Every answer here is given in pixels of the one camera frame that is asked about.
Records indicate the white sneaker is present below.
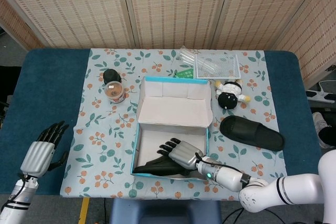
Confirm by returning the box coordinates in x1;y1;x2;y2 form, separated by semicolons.
312;112;326;141

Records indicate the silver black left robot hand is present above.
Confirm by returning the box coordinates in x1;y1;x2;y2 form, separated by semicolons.
20;121;69;177

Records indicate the black round container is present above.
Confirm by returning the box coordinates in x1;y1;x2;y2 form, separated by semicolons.
102;69;121;84

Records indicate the floral printed tablecloth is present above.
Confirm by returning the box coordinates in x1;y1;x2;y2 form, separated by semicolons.
59;48;288;200

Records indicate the blue cardboard shoe box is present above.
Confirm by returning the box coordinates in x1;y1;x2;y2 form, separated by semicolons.
130;76;214;182

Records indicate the clear jar with rubber bands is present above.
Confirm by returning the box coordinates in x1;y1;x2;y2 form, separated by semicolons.
104;80;124;104

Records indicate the clear plastic tubes bundle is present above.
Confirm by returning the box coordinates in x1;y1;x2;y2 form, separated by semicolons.
179;46;197;65

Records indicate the white wire mesh basket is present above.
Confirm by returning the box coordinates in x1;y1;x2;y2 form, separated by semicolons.
195;54;241;80

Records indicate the green card packet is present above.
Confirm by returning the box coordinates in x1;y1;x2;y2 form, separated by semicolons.
173;68;195;79

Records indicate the bamboo folding screen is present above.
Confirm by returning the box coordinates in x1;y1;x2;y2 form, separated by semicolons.
0;0;336;78

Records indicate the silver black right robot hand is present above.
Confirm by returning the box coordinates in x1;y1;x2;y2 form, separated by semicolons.
156;137;205;171

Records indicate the grey office chair base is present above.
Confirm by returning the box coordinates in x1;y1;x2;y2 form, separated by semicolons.
306;79;336;104

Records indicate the plush doll with black head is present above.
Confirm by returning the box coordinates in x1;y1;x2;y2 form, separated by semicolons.
214;79;251;110

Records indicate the black slide sandal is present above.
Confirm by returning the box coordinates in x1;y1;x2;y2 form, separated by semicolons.
219;115;286;152
133;154;195;176

